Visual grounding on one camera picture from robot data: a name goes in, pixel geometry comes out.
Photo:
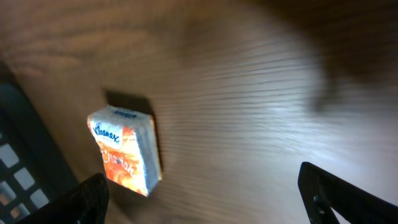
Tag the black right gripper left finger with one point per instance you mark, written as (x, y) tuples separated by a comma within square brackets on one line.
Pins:
[(87, 203)]

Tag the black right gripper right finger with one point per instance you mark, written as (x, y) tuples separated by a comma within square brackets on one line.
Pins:
[(325, 194)]

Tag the orange tissue pack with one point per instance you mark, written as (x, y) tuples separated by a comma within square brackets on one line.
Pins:
[(128, 145)]

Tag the grey plastic shopping basket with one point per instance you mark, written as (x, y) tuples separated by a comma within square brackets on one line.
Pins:
[(33, 171)]

